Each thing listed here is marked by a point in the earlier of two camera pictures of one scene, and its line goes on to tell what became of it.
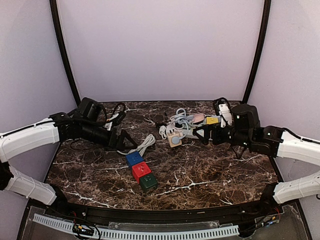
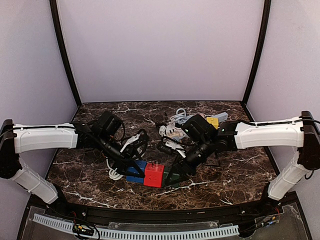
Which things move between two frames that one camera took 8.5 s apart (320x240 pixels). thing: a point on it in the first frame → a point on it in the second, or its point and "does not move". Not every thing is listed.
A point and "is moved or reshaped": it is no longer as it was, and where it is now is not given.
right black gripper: [212, 134] → [185, 167]
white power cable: [141, 149] is moved or reshaped
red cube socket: [139, 170] is moved or reshaped
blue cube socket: [133, 158] is moved or reshaped
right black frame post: [267, 8] does not move
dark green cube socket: [148, 183] → [170, 179]
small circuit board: [83, 229] does not move
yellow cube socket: [210, 120] does not move
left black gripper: [114, 139] → [124, 163]
